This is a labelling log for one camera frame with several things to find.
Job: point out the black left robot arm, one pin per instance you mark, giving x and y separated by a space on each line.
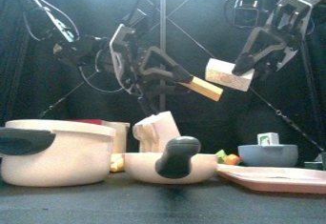
81 50

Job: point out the green toy food piece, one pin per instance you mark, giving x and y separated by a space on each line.
221 156

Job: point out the large cream toy pot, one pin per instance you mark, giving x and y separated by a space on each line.
63 158

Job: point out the red toy block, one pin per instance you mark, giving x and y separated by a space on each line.
87 121

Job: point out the yellow toy food piece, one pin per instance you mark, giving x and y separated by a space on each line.
118 164

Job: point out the white cube green print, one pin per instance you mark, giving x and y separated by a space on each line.
268 138

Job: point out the pink toy plate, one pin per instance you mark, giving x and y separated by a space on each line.
276 178

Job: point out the cream toy box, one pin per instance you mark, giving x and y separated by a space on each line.
121 137

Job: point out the vertical metal frame pole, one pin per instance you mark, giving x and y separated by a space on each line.
162 11

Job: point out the small cream toy pan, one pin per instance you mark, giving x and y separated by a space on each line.
145 169

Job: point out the blue grey toy bowl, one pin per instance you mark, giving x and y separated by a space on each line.
268 156

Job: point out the white carved toy piece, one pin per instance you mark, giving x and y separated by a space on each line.
155 132

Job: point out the dark green toy block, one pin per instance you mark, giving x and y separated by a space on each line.
314 165

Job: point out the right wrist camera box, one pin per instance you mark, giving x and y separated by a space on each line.
246 15

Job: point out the orange toy fruit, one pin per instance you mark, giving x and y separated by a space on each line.
233 159

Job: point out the yellow wooden block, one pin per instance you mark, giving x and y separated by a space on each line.
206 88

